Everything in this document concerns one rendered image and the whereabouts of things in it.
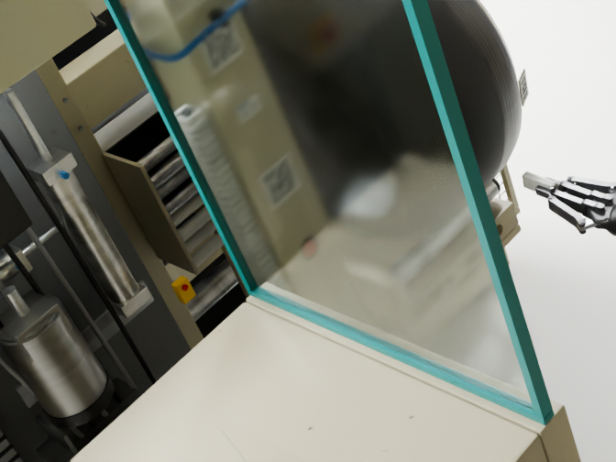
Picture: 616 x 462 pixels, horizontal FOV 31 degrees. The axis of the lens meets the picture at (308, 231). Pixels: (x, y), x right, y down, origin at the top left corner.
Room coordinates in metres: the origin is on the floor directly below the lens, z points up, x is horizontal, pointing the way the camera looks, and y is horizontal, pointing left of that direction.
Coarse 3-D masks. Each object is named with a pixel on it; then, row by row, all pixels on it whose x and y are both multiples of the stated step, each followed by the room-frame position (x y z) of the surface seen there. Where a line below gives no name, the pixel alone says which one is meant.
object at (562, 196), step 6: (552, 186) 1.61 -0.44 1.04; (552, 192) 1.60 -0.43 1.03; (558, 192) 1.60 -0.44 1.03; (564, 192) 1.59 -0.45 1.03; (558, 198) 1.59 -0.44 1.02; (564, 198) 1.58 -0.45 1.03; (570, 198) 1.57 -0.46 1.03; (576, 198) 1.57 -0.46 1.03; (570, 204) 1.57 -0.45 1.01; (576, 204) 1.56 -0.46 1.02; (582, 204) 1.55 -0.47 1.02; (588, 204) 1.54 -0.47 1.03; (594, 204) 1.53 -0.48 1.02; (600, 204) 1.52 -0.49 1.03; (576, 210) 1.56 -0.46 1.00; (582, 210) 1.55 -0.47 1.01; (600, 210) 1.52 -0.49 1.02
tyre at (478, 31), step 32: (448, 0) 1.78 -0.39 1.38; (448, 32) 1.73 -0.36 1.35; (480, 32) 1.75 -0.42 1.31; (448, 64) 1.70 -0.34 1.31; (480, 64) 1.72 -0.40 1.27; (512, 64) 1.77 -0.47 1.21; (480, 96) 1.69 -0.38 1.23; (512, 96) 1.73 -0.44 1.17; (480, 128) 1.68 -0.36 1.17; (512, 128) 1.73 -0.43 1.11; (480, 160) 1.68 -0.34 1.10
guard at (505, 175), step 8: (504, 168) 2.53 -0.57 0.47; (504, 176) 2.53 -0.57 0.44; (504, 184) 2.54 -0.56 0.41; (512, 192) 2.53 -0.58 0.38; (512, 200) 2.53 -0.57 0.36; (216, 232) 2.08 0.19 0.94; (224, 248) 2.08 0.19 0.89; (232, 264) 2.08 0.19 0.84; (240, 280) 2.08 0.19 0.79; (248, 296) 2.08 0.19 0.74
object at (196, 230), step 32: (160, 128) 2.21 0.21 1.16; (128, 160) 2.06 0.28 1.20; (160, 160) 2.06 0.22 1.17; (128, 192) 2.11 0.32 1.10; (160, 192) 2.04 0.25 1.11; (192, 192) 2.06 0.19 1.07; (160, 224) 2.05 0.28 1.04; (192, 224) 2.05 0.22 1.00; (160, 256) 2.12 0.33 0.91; (192, 256) 2.04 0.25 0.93
